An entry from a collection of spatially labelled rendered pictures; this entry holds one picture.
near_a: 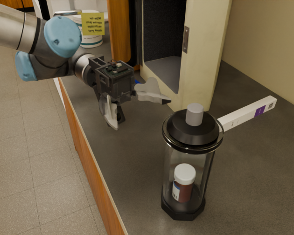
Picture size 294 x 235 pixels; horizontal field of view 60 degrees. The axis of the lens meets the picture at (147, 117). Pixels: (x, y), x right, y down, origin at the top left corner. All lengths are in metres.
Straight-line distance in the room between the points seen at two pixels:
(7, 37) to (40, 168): 1.59
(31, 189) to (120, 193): 1.37
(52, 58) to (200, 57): 0.39
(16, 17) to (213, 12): 0.46
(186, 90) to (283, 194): 0.37
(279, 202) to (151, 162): 0.32
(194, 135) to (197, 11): 0.36
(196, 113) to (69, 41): 0.29
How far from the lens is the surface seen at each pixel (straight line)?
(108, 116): 0.53
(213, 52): 0.78
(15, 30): 0.56
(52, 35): 0.54
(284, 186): 0.73
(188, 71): 0.75
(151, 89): 0.60
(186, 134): 0.42
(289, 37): 1.04
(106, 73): 0.57
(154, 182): 0.66
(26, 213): 1.86
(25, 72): 0.67
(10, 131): 2.50
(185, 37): 0.72
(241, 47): 1.19
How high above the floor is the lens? 1.46
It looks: 38 degrees down
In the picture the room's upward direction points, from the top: straight up
